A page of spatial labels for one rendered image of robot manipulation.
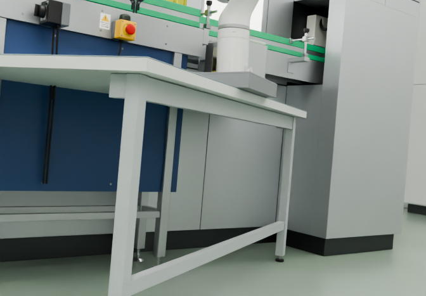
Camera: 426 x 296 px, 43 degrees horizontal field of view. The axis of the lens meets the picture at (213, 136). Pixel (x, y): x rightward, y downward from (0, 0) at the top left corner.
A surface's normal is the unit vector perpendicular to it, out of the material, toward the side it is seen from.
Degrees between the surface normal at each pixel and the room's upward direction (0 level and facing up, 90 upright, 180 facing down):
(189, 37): 90
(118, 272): 90
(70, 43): 90
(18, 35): 90
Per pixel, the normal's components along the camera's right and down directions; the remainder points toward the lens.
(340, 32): -0.78, -0.07
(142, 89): 0.91, 0.07
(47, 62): -0.39, -0.04
